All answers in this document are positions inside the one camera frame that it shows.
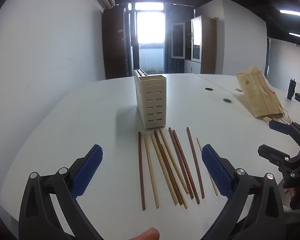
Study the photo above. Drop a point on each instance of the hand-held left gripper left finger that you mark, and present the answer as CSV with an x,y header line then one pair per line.
x,y
87,172

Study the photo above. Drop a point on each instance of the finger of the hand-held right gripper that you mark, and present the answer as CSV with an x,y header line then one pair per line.
x,y
280,127
272,153

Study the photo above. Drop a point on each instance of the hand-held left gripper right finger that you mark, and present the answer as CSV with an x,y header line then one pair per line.
x,y
217,172

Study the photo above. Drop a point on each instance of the dark brown wooden chopstick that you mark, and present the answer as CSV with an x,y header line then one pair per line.
x,y
190,180
176,150
195,162
162,152
141,170

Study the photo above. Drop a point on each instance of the light wooden chopstick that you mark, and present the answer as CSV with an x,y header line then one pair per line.
x,y
158,152
199,143
151,172
183,198

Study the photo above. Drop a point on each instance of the beige plastic utensil holder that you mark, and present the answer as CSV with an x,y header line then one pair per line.
x,y
153,100

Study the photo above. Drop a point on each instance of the person's right hand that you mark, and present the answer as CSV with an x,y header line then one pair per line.
x,y
296,197

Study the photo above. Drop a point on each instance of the person's left hand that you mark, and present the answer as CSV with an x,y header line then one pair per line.
x,y
147,235

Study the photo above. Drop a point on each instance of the brown paper bag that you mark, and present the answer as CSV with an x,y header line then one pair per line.
x,y
260,95

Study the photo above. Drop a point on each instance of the black walkie-talkie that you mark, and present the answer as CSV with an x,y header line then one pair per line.
x,y
291,88

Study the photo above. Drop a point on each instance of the long ceiling light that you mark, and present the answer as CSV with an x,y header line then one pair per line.
x,y
293,13
298,35

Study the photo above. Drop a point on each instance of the glass door cabinet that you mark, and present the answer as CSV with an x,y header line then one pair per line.
x,y
190,42

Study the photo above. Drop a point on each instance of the dark curtain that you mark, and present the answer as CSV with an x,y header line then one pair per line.
x,y
168,37

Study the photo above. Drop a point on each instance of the bright balcony glass door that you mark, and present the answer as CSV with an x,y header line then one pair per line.
x,y
150,35

